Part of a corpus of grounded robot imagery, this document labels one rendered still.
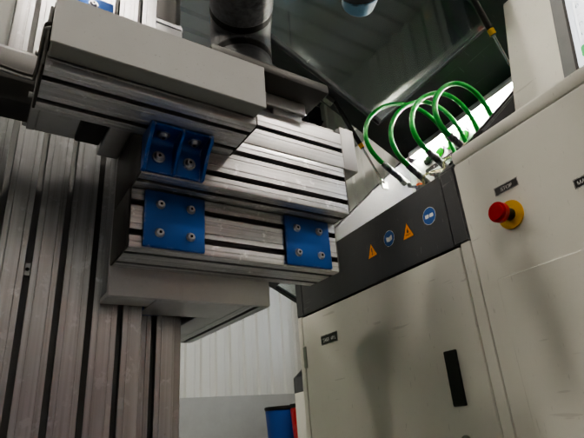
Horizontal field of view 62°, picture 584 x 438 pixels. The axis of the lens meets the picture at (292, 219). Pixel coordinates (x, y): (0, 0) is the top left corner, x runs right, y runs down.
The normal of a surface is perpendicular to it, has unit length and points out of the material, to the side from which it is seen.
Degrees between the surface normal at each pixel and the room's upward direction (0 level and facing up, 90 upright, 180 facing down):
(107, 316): 90
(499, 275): 90
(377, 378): 90
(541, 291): 90
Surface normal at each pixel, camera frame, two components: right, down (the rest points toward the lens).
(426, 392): -0.88, -0.12
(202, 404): 0.54, -0.37
